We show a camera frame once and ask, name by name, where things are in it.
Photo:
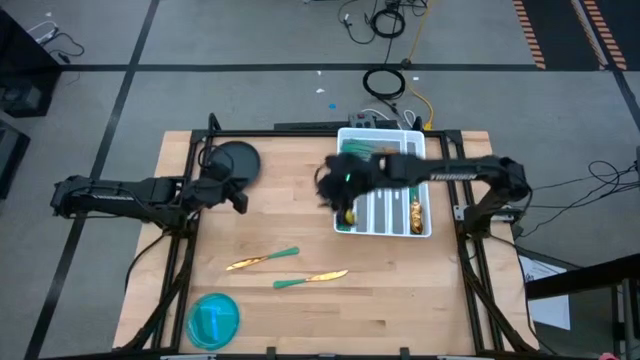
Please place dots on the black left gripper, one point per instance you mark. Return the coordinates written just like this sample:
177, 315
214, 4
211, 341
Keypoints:
215, 187

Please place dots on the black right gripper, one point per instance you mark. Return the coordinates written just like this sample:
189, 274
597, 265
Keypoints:
360, 172

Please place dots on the white cutlery tray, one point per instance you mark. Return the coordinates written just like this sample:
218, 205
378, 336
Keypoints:
395, 210

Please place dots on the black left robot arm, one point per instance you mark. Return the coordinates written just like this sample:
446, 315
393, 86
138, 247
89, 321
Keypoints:
110, 197

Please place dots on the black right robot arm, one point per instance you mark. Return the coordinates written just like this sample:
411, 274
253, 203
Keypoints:
460, 172

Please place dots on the black round plate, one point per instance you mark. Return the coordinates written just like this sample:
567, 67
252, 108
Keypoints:
242, 160

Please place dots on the grey power strip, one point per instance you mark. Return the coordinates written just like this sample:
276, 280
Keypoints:
362, 121

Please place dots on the black flat bar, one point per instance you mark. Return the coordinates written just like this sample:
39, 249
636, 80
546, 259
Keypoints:
310, 125

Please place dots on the blue translucent round plate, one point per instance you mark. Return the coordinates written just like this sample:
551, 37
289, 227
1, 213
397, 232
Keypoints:
213, 321

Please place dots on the black box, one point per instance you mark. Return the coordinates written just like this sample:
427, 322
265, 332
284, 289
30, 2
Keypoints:
10, 160

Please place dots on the black crate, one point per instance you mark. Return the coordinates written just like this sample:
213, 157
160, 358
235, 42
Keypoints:
25, 95

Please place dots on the white paper sheet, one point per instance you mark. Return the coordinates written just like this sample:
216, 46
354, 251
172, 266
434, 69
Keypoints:
550, 312

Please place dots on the black cabinet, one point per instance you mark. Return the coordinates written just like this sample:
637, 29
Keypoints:
20, 50

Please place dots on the pink object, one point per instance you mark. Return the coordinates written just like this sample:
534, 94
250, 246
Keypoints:
607, 357

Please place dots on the black metal table frame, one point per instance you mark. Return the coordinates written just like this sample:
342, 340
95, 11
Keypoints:
320, 134

